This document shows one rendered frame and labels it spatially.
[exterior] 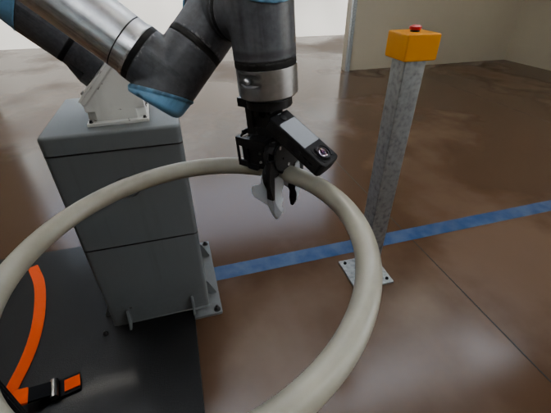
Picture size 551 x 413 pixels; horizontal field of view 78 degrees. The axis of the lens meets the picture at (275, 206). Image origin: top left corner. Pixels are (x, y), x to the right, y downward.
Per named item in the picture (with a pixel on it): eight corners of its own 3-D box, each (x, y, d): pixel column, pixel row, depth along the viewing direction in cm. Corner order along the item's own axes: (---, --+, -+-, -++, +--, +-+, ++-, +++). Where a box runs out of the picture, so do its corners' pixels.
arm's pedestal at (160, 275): (112, 260, 177) (52, 95, 129) (208, 242, 189) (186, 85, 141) (100, 342, 138) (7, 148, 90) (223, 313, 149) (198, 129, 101)
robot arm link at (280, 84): (308, 58, 50) (269, 75, 44) (309, 92, 53) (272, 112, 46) (261, 55, 54) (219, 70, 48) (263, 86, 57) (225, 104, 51)
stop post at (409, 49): (393, 283, 164) (463, 32, 103) (356, 291, 160) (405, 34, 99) (372, 255, 180) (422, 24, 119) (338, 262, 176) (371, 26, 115)
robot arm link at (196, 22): (161, 19, 55) (189, 24, 46) (201, -41, 54) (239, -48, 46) (203, 59, 62) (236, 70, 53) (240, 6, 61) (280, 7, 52)
